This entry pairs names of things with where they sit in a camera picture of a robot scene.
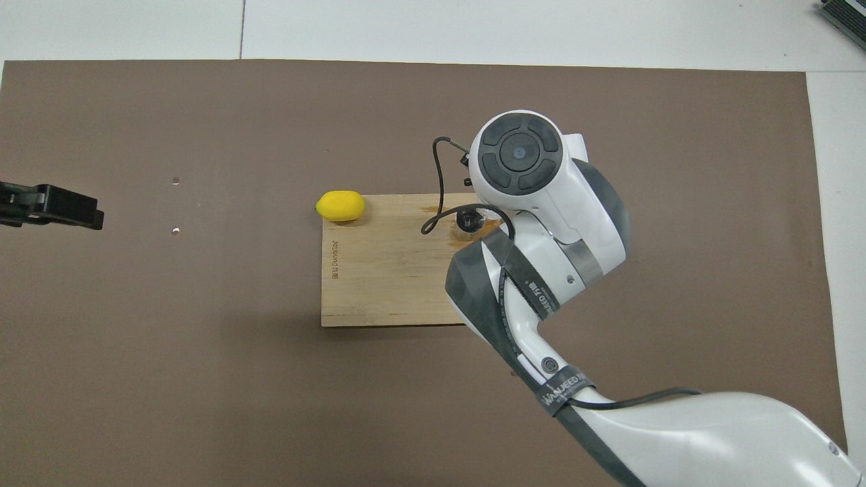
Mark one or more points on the grey ribbed device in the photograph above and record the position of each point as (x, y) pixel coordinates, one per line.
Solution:
(849, 17)

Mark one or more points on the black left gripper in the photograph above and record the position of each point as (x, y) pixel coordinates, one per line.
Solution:
(20, 203)

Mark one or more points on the steel double jigger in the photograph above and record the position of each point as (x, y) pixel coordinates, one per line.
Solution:
(469, 226)

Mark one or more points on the wooden cutting board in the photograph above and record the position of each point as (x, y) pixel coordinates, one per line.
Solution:
(385, 270)

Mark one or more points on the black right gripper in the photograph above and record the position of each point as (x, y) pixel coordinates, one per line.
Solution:
(466, 161)

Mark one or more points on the yellow lemon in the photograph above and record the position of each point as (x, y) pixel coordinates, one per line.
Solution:
(340, 206)

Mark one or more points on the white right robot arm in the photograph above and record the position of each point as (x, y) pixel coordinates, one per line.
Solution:
(676, 433)

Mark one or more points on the brown table mat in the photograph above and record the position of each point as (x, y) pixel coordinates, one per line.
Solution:
(203, 372)

